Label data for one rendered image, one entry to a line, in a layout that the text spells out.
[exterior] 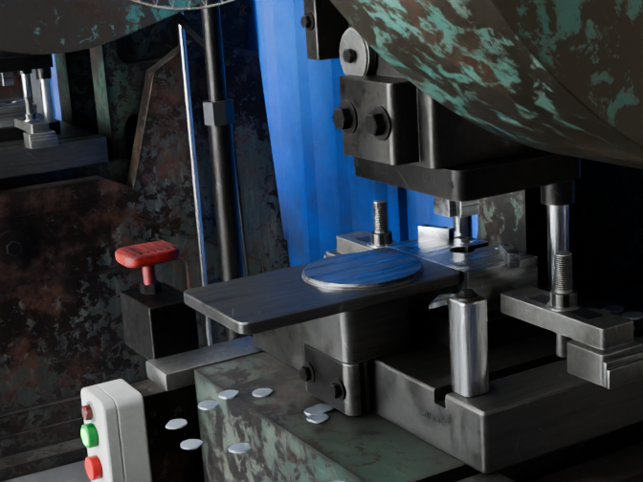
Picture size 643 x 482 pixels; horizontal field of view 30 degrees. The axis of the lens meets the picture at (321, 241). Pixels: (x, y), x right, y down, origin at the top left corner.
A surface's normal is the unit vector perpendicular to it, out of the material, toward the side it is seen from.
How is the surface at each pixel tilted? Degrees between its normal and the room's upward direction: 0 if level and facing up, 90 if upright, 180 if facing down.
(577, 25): 90
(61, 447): 0
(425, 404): 90
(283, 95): 90
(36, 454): 0
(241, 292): 0
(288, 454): 90
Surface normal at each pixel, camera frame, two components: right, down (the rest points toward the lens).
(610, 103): 0.51, 0.18
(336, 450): -0.06, -0.97
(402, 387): -0.86, 0.18
